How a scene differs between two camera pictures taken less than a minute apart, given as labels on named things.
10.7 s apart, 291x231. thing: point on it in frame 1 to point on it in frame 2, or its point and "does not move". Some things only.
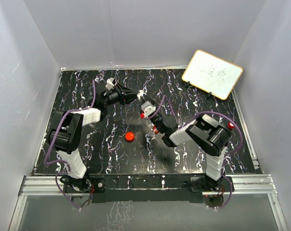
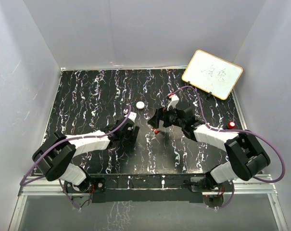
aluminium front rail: [241, 185] does not move
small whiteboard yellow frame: [213, 74] does not move
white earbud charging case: [141, 91] to [140, 105]
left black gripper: [129, 95] to [129, 141]
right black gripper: [147, 99] to [160, 113]
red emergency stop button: [230, 125] does not move
